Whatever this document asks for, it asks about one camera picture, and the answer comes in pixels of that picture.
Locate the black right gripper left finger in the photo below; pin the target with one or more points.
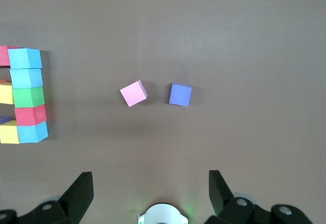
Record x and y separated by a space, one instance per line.
76 201

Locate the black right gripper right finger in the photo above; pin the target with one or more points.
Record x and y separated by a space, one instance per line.
224 201

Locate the light blue foam cube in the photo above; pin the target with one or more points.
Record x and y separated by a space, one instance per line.
31 132
24 58
25 78

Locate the yellow foam cube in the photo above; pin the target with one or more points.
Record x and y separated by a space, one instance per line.
9 133
5 93

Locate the red foam cube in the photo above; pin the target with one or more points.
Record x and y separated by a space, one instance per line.
29 115
3 54

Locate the purple foam cube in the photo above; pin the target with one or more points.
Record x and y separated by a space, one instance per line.
5 119
180 94

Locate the green foam cube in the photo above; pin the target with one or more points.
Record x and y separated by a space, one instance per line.
28 96

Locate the pink foam cube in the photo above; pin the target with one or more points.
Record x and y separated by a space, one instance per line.
133 93

